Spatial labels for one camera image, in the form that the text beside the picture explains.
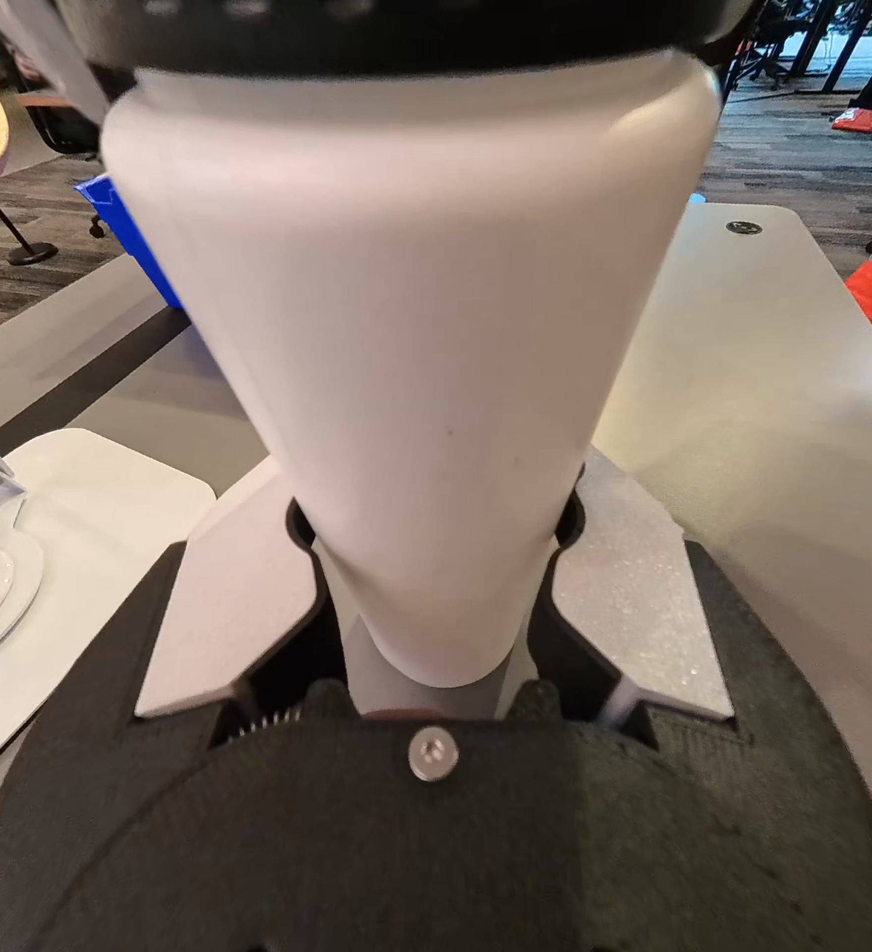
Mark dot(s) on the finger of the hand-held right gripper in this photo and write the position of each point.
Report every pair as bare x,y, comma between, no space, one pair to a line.
49,52

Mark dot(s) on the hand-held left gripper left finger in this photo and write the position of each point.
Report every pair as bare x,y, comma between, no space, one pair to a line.
235,610

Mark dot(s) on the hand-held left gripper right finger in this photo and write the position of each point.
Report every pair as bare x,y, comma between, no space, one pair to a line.
637,595

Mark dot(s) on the blue plastic bin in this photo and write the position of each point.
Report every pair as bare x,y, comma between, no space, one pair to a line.
131,238

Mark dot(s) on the black bottle lid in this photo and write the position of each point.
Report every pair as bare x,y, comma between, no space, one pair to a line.
406,30

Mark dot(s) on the white bottle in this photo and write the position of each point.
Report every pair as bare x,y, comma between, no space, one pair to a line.
421,298

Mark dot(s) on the black round base pole stand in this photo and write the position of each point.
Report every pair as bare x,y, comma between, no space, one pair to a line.
20,231

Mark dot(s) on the orange flat floor marker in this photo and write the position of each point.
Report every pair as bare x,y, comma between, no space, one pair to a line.
859,121

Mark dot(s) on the wooden top desk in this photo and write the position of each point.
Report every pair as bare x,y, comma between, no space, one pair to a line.
823,23

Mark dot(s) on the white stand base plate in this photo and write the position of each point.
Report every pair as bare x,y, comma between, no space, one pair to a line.
94,506

